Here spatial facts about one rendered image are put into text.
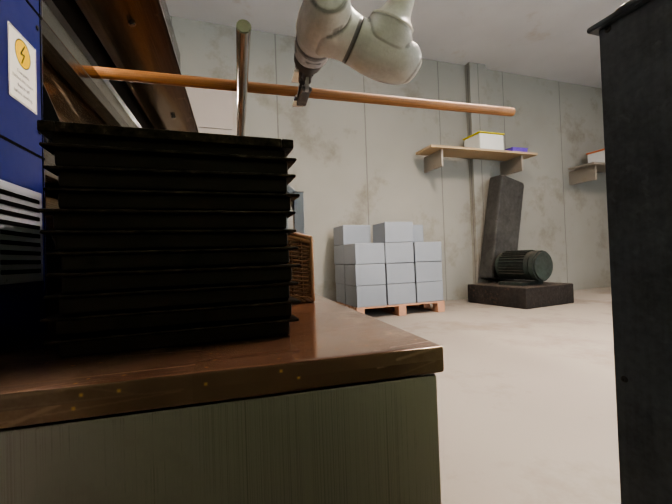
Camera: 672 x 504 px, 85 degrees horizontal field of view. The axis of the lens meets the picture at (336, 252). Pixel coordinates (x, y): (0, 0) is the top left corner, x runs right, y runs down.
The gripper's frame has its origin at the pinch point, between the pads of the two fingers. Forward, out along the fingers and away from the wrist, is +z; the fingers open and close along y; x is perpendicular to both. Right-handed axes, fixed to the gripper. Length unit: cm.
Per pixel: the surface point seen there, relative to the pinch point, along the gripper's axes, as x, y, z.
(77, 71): -53, 8, -17
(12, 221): -49, 45, -49
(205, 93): -50, -146, 338
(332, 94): 10.6, 1.1, -1.3
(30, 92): -50, 25, -43
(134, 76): -44.6, 1.1, -1.6
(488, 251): 323, 49, 333
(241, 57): -17.1, 5.3, -24.4
